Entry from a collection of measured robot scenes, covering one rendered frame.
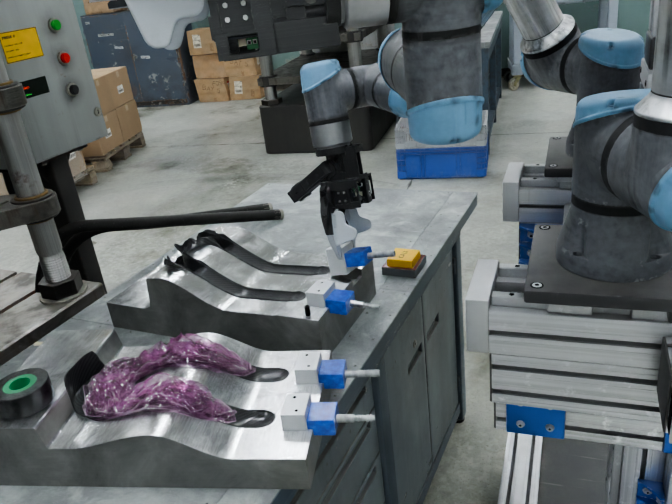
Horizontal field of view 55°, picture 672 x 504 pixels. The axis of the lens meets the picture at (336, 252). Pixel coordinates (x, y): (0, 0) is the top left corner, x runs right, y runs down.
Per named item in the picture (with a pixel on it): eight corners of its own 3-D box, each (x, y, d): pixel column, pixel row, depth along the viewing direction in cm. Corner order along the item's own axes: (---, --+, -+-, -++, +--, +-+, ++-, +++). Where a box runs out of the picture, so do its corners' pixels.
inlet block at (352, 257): (401, 262, 124) (396, 236, 123) (392, 271, 120) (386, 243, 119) (342, 267, 131) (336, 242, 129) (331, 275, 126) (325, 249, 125)
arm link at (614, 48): (606, 113, 120) (611, 37, 115) (557, 102, 132) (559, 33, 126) (655, 101, 124) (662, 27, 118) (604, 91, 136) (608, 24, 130)
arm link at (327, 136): (302, 128, 118) (322, 123, 125) (306, 153, 119) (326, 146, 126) (338, 122, 115) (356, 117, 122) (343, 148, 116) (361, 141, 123)
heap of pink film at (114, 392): (260, 361, 109) (252, 321, 105) (231, 432, 93) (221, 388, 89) (117, 363, 113) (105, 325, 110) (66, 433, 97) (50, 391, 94)
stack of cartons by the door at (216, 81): (272, 93, 787) (261, 21, 752) (262, 99, 759) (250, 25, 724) (209, 96, 812) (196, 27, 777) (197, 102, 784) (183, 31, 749)
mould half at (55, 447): (335, 376, 112) (327, 322, 108) (310, 489, 89) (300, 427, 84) (71, 380, 120) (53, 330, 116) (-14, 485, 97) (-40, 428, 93)
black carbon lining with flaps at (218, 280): (335, 275, 132) (329, 233, 128) (299, 315, 119) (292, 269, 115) (197, 260, 146) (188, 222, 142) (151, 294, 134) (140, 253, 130)
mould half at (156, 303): (376, 294, 137) (370, 236, 131) (324, 363, 116) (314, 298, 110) (186, 271, 158) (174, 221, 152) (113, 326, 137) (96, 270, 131)
